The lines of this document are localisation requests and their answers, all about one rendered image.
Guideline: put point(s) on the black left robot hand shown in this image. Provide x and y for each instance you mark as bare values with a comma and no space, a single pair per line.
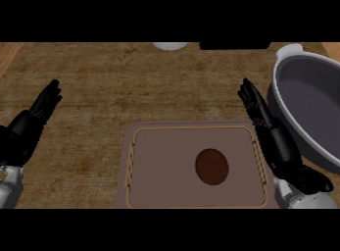
20,130

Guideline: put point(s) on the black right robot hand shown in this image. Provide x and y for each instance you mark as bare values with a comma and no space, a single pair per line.
279,143

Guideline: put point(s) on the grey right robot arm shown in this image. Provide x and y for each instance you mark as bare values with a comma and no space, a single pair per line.
301,197

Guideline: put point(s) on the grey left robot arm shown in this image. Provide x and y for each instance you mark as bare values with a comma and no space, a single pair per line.
2,188

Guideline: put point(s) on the grey pot with white rim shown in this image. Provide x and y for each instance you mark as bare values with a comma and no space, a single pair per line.
317,108

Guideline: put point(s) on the brown rectangular tray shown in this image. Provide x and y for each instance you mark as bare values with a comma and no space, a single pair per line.
196,165

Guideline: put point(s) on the black rectangular appliance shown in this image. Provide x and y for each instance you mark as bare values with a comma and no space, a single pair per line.
236,45

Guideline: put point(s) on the white round object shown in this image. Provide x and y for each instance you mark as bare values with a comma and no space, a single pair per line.
169,45

